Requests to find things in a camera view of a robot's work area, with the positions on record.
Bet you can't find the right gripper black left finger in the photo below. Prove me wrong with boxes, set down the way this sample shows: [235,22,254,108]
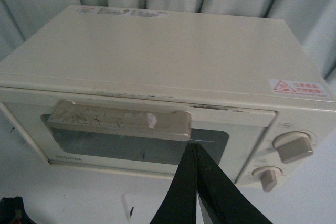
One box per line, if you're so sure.
[151,143,197,223]

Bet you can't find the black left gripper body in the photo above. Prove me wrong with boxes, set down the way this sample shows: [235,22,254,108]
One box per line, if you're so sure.
[1,196,34,223]

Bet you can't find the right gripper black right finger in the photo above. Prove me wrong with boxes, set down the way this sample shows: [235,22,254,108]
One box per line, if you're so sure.
[195,144,271,223]

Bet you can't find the cream oven door with window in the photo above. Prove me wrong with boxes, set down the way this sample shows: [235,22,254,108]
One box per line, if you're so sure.
[1,95,276,179]

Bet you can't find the lower beige oven knob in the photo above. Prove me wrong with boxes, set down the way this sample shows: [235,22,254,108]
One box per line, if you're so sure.
[252,166,282,193]

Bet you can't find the beige oven knob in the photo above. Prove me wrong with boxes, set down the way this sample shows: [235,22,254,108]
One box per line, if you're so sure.
[272,132,313,164]
[252,166,282,193]

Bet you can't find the upper beige oven knob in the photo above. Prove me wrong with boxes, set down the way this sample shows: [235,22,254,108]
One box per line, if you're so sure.
[272,132,313,164]

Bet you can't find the cream Toshiba toaster oven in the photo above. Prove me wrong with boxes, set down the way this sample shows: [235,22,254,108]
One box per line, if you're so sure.
[1,5,335,189]

